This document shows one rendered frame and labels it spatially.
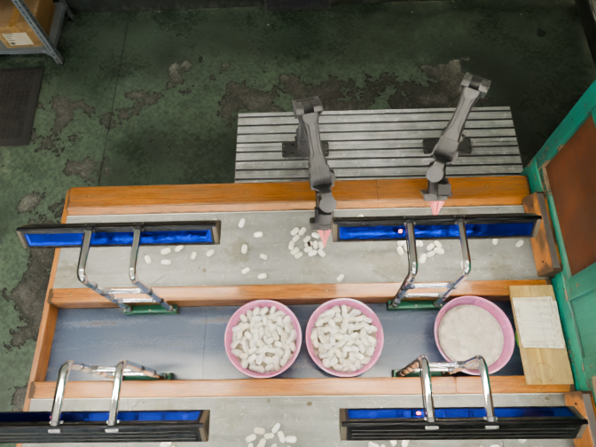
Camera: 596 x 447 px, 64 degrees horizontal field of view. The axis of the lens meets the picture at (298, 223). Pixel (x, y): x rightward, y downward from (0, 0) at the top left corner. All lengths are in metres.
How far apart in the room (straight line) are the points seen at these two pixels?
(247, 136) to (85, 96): 1.54
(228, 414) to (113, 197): 0.94
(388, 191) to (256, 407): 0.92
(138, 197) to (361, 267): 0.91
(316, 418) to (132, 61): 2.59
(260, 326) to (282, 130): 0.87
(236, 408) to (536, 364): 1.00
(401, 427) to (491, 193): 1.00
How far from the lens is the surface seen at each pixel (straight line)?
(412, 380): 1.71
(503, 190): 2.01
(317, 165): 1.63
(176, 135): 3.05
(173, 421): 1.38
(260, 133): 2.14
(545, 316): 1.87
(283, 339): 1.72
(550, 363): 1.84
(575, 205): 1.80
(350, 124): 2.15
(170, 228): 1.51
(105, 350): 1.94
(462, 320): 1.82
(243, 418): 1.72
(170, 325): 1.88
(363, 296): 1.73
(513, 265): 1.92
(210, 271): 1.82
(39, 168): 3.26
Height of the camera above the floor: 2.44
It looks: 67 degrees down
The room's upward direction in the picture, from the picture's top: 6 degrees counter-clockwise
